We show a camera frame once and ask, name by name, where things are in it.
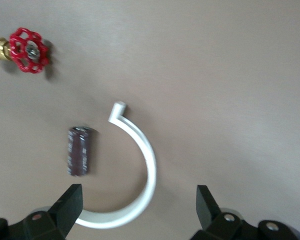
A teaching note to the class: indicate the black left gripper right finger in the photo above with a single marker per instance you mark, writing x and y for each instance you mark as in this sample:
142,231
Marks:
210,215

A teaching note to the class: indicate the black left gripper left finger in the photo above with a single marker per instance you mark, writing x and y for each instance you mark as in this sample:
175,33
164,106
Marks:
62,215

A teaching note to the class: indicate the black cylindrical capacitor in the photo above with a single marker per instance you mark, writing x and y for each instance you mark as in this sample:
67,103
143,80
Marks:
78,152

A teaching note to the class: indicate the white curved plastic clamp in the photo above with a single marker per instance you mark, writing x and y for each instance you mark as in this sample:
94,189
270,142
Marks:
151,162

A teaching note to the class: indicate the brass valve with red handwheel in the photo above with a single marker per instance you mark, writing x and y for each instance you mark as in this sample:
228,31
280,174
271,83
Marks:
31,50

